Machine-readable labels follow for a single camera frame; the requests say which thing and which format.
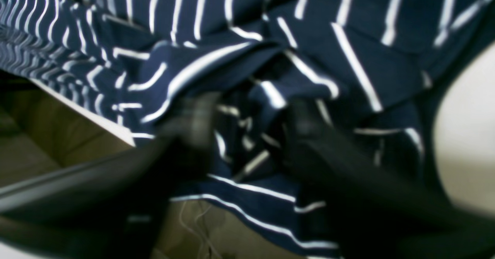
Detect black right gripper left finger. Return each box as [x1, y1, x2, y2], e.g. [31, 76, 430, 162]
[1, 93, 221, 259]

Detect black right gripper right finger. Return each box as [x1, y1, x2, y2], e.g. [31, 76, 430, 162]
[286, 99, 494, 259]

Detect navy white striped t-shirt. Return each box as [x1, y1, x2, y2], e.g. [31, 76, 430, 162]
[1, 0, 494, 259]

